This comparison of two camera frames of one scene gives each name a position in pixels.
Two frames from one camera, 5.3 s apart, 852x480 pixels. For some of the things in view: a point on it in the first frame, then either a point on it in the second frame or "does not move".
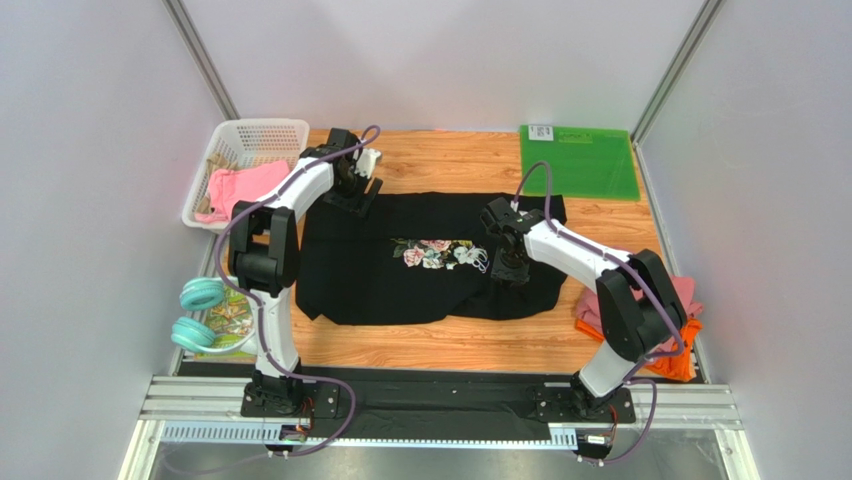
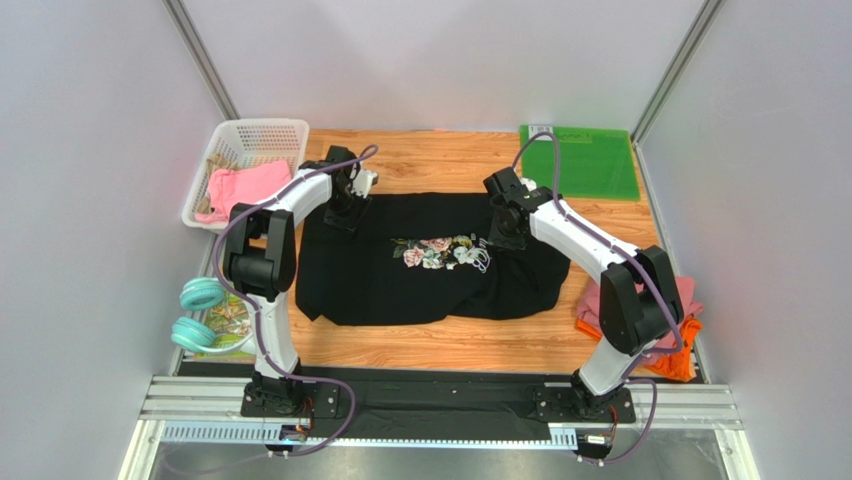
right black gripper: x=509 y=267 to x=508 y=233
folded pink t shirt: x=588 y=311 does not move
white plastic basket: x=246 y=142 does not move
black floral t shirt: x=415 y=257 does not move
